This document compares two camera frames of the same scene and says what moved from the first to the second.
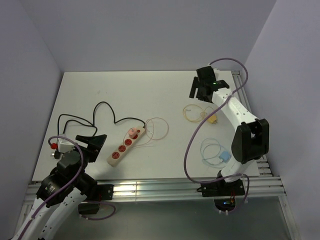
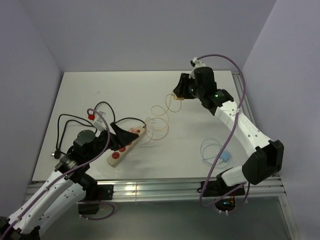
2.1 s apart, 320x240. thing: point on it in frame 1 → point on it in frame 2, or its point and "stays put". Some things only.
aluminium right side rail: x=262 y=161 stays put
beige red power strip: x=116 y=155 stays put
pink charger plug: x=132 y=132 stays put
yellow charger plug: x=212 y=119 → x=178 y=98
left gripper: x=94 y=145 → x=122 y=138
